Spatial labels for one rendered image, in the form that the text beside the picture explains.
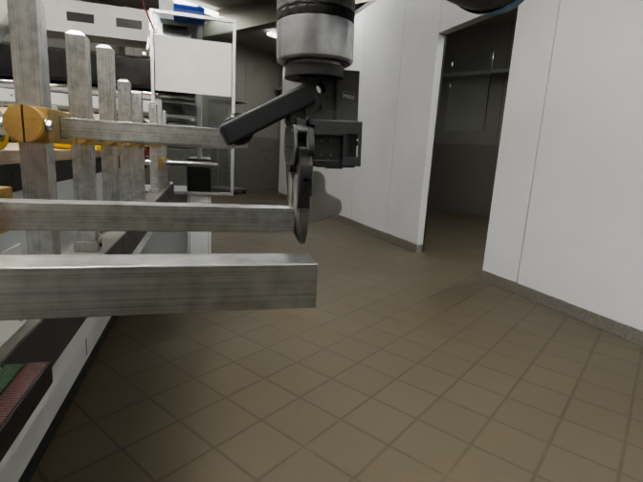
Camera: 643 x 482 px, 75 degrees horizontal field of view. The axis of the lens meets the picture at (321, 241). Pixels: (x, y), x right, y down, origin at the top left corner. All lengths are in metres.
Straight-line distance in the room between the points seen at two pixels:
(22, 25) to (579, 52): 3.02
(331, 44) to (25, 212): 0.37
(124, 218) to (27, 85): 0.30
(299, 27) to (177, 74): 2.55
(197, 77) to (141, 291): 2.79
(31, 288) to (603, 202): 2.94
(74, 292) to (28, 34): 0.53
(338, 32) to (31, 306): 0.39
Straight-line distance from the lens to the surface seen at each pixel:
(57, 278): 0.27
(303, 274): 0.27
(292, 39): 0.51
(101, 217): 0.52
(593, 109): 3.15
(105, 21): 3.45
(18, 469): 1.39
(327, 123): 0.50
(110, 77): 1.24
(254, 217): 0.51
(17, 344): 0.59
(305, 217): 0.51
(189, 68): 3.03
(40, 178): 0.75
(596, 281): 3.06
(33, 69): 0.75
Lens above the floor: 0.92
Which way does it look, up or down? 11 degrees down
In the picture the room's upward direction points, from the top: 3 degrees clockwise
